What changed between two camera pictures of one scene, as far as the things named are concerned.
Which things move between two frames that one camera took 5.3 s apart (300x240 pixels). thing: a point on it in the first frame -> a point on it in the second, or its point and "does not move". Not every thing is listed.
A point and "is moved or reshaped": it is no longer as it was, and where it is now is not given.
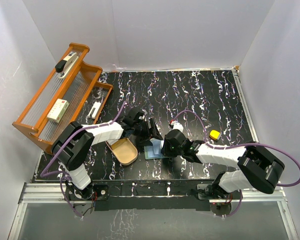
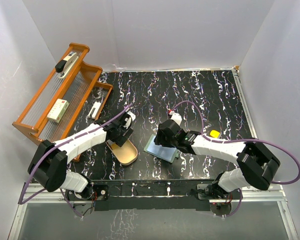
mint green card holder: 154,151 is moved or reshaped
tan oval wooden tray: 124,150 does not move
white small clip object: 96,105 does not move
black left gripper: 151,133 -> 125,132
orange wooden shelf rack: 70,92 does not move
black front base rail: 149,196 does not move
